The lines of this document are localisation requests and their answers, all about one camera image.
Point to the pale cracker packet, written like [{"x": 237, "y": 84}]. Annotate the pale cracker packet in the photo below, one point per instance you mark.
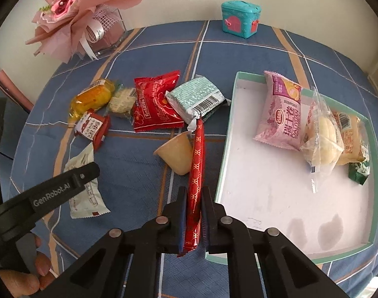
[{"x": 122, "y": 102}]

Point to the pink-edged dark panel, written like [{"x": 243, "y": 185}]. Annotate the pink-edged dark panel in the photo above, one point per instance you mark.
[{"x": 6, "y": 130}]

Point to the white bun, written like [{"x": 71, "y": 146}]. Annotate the white bun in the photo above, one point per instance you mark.
[{"x": 324, "y": 133}]

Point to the small red and white biscuit packet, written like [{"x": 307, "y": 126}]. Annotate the small red and white biscuit packet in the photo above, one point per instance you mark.
[{"x": 93, "y": 127}]

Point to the yellow cracker packet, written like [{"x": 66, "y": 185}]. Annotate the yellow cracker packet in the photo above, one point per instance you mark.
[{"x": 351, "y": 136}]

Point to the teal and silver snack packet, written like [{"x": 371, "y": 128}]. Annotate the teal and silver snack packet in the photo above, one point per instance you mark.
[{"x": 195, "y": 94}]

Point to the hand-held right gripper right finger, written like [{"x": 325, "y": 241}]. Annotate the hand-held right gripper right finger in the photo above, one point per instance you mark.
[{"x": 207, "y": 220}]

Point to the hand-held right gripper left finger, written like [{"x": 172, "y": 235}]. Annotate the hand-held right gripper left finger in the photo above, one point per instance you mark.
[{"x": 176, "y": 214}]

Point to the pink snack packet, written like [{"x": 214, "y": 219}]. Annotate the pink snack packet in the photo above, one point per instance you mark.
[{"x": 280, "y": 121}]

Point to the teal toy chest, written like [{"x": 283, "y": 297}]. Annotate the teal toy chest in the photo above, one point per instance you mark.
[{"x": 238, "y": 20}]

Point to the orange cake packet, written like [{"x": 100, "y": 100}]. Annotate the orange cake packet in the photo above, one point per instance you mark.
[{"x": 89, "y": 99}]

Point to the long red patterned packet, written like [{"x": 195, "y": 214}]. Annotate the long red patterned packet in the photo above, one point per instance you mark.
[{"x": 196, "y": 161}]

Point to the teal-edged white cardboard tray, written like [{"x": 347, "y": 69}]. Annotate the teal-edged white cardboard tray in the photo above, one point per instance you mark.
[{"x": 263, "y": 192}]

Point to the red star-print snack packet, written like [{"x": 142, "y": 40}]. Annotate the red star-print snack packet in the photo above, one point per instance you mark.
[{"x": 155, "y": 105}]

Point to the person's left hand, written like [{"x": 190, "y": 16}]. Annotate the person's left hand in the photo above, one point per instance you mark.
[{"x": 18, "y": 284}]

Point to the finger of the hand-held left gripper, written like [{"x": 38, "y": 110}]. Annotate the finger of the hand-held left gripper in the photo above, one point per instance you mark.
[{"x": 52, "y": 197}]

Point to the pink paper flower bouquet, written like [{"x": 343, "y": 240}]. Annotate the pink paper flower bouquet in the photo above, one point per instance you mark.
[{"x": 80, "y": 3}]

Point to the clear plastic box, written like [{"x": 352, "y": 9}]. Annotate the clear plastic box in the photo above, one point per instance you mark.
[{"x": 110, "y": 34}]

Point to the beige snack packet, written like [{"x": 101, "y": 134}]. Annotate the beige snack packet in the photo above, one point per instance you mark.
[{"x": 86, "y": 205}]

